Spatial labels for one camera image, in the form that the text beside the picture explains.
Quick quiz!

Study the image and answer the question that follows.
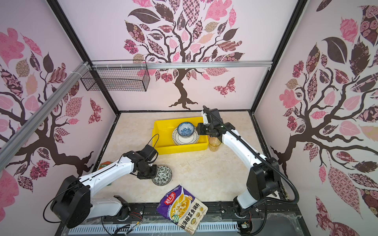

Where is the blue floral bowl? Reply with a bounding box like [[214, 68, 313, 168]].
[[176, 122, 195, 138]]

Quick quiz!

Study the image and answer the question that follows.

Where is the yellow dotted plate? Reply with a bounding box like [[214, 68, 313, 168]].
[[172, 129, 199, 146]]

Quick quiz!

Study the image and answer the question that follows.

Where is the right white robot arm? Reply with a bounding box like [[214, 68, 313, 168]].
[[196, 106, 281, 210]]

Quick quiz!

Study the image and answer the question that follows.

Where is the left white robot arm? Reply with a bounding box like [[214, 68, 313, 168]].
[[48, 145, 158, 229]]

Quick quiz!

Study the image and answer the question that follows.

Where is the yellow plastic bin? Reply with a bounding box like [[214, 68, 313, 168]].
[[152, 117, 209, 155]]

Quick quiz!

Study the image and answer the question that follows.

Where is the yellow translucent cup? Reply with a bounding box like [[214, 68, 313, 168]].
[[209, 137, 221, 152]]

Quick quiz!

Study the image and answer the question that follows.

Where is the green patterned bowl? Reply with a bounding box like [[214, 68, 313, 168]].
[[152, 166, 172, 186]]

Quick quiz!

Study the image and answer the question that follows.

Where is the green food packet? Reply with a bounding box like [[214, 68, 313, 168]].
[[98, 161, 112, 170]]

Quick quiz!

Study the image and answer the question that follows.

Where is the purple seasoning packet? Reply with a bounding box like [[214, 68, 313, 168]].
[[157, 185, 208, 235]]

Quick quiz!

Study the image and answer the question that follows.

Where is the white vent grille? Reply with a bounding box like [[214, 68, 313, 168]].
[[63, 222, 239, 236]]

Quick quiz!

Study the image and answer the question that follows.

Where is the black corrugated cable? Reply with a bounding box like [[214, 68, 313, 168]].
[[203, 105, 300, 205]]

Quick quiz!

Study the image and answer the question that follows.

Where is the black wire basket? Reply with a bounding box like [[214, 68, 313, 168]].
[[81, 59, 150, 92]]

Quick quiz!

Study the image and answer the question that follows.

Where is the aluminium rail back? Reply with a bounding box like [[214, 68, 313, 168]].
[[92, 61, 273, 69]]

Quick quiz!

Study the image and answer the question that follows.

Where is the aluminium rail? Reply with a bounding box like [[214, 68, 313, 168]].
[[92, 61, 273, 69], [1, 62, 91, 170]]

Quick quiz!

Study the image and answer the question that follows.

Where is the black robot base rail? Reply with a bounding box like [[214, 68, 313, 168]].
[[56, 202, 310, 236]]

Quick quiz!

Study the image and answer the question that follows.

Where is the aluminium rail left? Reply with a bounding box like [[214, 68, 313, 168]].
[[1, 62, 91, 170]]

